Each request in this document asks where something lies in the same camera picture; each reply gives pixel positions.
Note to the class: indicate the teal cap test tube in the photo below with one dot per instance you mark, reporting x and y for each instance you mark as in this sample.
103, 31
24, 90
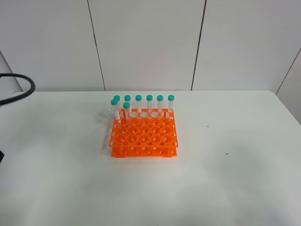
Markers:
126, 106

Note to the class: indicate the orange test tube rack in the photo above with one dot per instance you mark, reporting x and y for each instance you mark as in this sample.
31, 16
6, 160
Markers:
144, 135

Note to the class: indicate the back row tube far right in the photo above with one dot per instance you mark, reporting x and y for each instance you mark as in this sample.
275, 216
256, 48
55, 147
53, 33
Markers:
170, 103

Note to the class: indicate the back row tube far left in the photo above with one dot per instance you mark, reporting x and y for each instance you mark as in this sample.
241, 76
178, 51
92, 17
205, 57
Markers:
117, 97

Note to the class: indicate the second row tube left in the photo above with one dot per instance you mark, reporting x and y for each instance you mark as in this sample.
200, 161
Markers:
114, 104

